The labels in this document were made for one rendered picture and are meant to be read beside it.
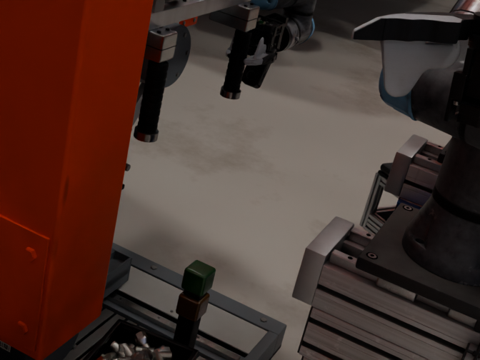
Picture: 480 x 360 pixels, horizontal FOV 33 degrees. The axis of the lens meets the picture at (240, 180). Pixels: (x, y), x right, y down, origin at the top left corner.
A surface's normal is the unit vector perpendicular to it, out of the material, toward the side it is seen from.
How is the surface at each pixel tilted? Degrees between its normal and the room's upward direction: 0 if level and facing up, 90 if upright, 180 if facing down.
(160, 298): 0
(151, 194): 0
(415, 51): 87
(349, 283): 90
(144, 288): 0
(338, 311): 90
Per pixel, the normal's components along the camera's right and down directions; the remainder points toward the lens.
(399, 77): 0.29, 0.44
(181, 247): 0.21, -0.88
